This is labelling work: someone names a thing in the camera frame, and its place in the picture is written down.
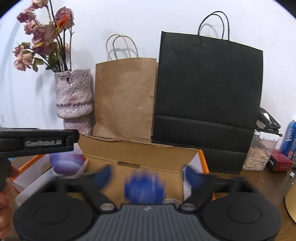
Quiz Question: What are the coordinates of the clear seed storage container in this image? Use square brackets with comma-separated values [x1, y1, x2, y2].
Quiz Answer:
[241, 106, 283, 172]

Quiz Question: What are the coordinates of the white tape roll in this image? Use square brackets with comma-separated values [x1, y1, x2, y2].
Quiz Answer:
[162, 198, 182, 206]

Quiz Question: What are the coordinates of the purple round lid container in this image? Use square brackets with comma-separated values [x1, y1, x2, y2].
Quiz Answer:
[124, 172, 165, 205]

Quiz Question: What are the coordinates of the blue carton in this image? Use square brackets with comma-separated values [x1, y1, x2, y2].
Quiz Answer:
[280, 120, 296, 160]

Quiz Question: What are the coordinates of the brown paper bag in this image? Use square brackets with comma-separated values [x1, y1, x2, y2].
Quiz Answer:
[92, 34, 160, 144]

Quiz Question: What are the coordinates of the pink textured vase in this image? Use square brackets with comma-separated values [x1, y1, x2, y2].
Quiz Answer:
[54, 69, 94, 135]

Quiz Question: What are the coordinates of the red cardboard pumpkin box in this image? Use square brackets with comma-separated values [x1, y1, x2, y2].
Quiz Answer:
[10, 136, 209, 207]

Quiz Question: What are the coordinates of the black paper bag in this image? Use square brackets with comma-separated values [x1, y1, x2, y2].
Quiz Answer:
[152, 10, 264, 175]

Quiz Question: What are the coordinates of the dried pink rose bouquet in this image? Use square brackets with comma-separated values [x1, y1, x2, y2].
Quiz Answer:
[13, 1, 74, 73]

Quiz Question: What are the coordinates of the dark red small box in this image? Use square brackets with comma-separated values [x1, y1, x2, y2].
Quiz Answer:
[267, 150, 293, 172]

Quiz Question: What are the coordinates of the cream thermos jug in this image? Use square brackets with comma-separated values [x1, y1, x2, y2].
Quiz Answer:
[285, 182, 296, 223]

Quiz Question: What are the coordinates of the person's left hand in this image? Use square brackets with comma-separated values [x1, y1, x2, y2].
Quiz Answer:
[0, 167, 19, 240]

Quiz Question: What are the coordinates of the red and white lint brush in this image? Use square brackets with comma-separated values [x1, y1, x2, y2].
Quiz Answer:
[10, 150, 88, 207]

